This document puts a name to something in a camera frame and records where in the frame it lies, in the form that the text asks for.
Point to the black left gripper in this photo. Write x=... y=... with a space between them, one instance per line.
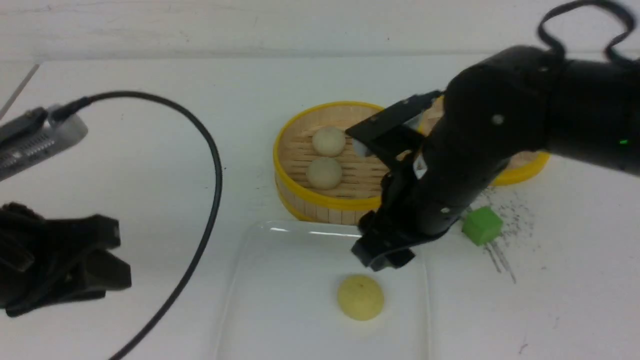
x=47 y=262

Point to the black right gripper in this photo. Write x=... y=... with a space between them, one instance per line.
x=431 y=177

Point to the beige steamed bun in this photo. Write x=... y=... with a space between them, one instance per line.
x=324 y=173

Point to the pale steamed bun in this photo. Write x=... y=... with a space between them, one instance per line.
x=328 y=141

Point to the yellow steamed bun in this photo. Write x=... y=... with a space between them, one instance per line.
x=360 y=297

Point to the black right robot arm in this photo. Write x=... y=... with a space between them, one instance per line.
x=528 y=99

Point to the white square plate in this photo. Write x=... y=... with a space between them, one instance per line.
x=283 y=300

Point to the green cube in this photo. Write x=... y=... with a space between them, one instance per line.
x=482 y=226

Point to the bamboo steamer lid yellow rim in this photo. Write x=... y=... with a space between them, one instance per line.
x=522 y=167

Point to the bamboo steamer basket yellow rim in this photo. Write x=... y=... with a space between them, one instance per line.
x=360 y=190

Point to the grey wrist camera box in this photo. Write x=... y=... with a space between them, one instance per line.
x=35 y=136

